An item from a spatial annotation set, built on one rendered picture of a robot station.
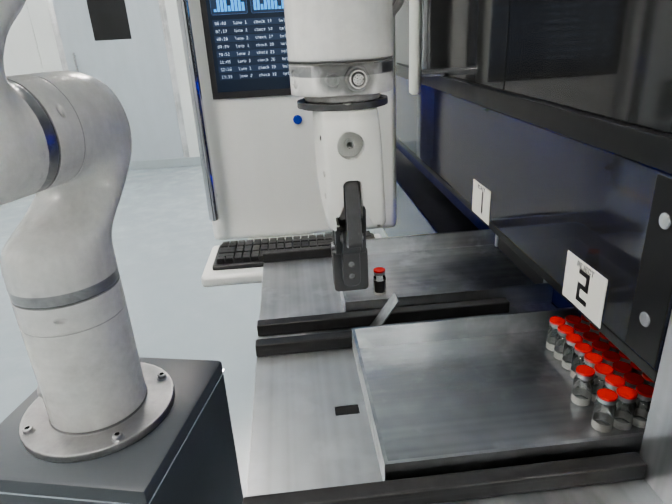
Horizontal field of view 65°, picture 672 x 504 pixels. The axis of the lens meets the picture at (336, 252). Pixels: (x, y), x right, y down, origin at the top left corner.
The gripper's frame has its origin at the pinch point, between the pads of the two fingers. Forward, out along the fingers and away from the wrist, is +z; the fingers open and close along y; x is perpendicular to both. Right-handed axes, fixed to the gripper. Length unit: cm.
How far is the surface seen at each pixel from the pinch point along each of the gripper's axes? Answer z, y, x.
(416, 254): 22, 52, -19
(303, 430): 22.4, 4.2, 5.9
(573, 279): 8.3, 9.1, -27.8
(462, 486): 20.5, -8.1, -9.1
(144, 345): 110, 172, 80
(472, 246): 22, 53, -31
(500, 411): 22.2, 3.6, -17.6
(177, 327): 110, 186, 68
